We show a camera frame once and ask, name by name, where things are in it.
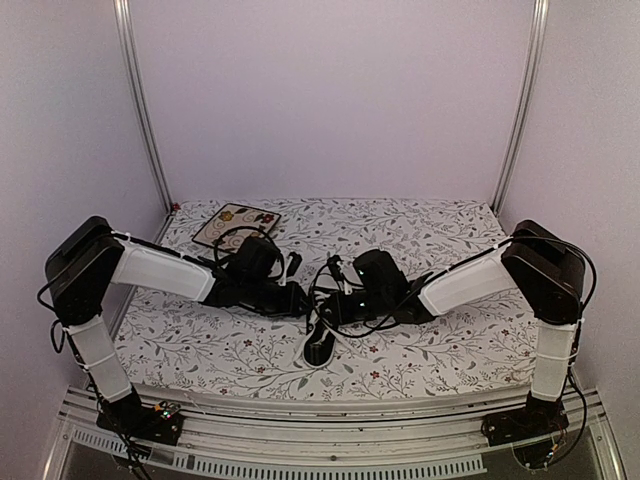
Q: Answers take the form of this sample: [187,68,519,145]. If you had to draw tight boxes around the floral patterned table mat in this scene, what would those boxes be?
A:
[115,199,537,401]

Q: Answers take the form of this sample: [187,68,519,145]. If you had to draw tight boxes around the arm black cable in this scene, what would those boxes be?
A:
[305,262,436,337]
[212,225,287,281]

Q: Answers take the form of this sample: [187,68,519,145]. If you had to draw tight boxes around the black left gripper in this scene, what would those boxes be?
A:
[242,276,316,319]

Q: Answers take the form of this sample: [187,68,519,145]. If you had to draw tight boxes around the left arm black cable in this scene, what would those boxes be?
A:
[212,225,287,281]

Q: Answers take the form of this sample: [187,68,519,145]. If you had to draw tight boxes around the square floral ceramic plate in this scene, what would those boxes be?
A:
[192,203,282,253]

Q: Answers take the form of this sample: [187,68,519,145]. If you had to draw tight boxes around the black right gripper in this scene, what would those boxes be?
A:
[316,290,390,327]

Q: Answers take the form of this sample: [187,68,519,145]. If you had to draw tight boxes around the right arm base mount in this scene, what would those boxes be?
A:
[480,395,586,471]

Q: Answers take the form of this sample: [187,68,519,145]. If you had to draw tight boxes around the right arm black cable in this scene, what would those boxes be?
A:
[305,262,436,337]

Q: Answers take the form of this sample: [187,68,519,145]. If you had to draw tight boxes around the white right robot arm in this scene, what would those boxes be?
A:
[318,220,597,436]

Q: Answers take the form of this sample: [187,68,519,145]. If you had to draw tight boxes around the right aluminium frame post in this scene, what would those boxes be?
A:
[491,0,550,217]

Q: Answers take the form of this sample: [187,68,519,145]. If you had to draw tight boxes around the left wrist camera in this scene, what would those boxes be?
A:
[279,252,302,286]

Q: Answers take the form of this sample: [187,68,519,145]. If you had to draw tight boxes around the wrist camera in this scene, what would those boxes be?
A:
[327,255,353,295]
[279,252,302,286]

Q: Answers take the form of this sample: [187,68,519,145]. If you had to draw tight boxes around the aluminium frame post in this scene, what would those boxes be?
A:
[113,0,174,215]
[491,0,550,217]

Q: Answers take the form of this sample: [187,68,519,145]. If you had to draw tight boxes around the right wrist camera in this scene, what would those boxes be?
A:
[327,255,353,295]

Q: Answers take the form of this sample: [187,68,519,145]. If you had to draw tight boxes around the black canvas sneaker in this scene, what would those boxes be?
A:
[303,322,336,368]

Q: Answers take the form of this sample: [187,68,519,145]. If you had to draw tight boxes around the left aluminium frame post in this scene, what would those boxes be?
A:
[113,0,174,215]

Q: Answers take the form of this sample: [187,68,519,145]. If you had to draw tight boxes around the aluminium front rail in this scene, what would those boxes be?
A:
[44,387,621,480]

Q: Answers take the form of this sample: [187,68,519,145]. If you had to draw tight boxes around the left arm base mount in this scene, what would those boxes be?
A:
[96,399,185,446]

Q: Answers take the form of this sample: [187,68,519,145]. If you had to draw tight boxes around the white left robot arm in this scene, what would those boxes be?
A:
[44,216,310,434]

